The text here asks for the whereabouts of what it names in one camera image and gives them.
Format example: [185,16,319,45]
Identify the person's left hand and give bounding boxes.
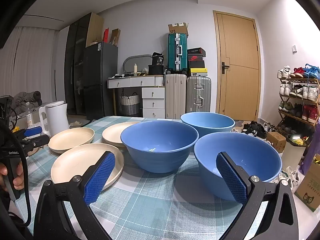
[0,160,25,192]

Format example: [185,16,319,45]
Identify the white green sneaker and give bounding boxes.
[285,166,301,193]
[274,169,287,184]

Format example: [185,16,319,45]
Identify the dark clothes heap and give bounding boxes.
[12,91,43,108]

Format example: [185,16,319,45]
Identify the white trash bin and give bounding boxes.
[281,135,307,172]

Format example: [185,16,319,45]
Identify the clear plastic water bottle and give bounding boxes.
[26,102,34,127]

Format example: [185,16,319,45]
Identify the white electric kettle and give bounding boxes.
[38,101,70,138]

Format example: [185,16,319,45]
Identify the dark glass cabinet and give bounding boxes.
[64,12,92,115]

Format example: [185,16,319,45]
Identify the purple bag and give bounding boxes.
[299,124,320,175]

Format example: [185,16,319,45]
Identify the black refrigerator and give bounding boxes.
[83,41,118,120]

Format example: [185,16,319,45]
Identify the small cardboard piece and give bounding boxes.
[111,28,121,46]

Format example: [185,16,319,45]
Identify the scattered loose shoes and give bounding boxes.
[231,120,278,140]

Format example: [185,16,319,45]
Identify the wooden shoe rack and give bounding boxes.
[277,76,320,140]

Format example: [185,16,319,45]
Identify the woven laundry basket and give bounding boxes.
[121,92,140,116]

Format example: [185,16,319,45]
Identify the grey sofa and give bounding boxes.
[10,105,47,128]

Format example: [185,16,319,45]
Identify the shoe rack with shoes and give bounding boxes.
[277,64,320,143]

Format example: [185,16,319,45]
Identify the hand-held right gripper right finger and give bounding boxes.
[215,151,299,240]

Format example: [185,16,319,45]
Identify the wooden door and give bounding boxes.
[213,10,262,122]

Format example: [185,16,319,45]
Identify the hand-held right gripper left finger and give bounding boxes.
[33,151,117,240]

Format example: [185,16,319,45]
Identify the yellow black shoe box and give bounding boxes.
[189,67,208,77]

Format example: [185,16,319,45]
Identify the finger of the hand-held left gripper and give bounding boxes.
[20,134,50,157]
[14,126,43,140]

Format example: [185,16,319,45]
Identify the small brown cardboard box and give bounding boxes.
[266,131,287,153]

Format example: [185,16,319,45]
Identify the blue bowl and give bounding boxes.
[180,112,235,138]
[193,132,283,202]
[120,120,199,173]

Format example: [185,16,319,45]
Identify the black packet white label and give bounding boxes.
[152,52,165,65]

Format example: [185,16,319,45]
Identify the oval mirror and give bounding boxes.
[123,54,153,74]

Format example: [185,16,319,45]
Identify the teal suitcase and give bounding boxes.
[167,33,188,74]

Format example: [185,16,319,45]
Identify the silver suitcase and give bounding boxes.
[186,76,212,114]

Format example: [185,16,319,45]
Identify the black fabric bin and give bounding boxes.
[148,64,165,75]

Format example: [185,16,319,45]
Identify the white desk with drawers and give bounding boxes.
[107,75,166,118]

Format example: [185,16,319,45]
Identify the teal checked tablecloth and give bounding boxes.
[24,116,269,240]

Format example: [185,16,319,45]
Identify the cream plate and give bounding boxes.
[102,121,143,150]
[48,127,95,154]
[50,143,125,192]

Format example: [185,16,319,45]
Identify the beige suitcase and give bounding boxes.
[165,74,187,120]

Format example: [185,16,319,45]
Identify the flat cardboard sheet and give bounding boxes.
[86,12,104,48]

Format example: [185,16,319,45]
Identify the cat print cardboard box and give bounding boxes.
[294,155,320,212]

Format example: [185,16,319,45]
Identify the white curtain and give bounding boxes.
[0,26,62,100]

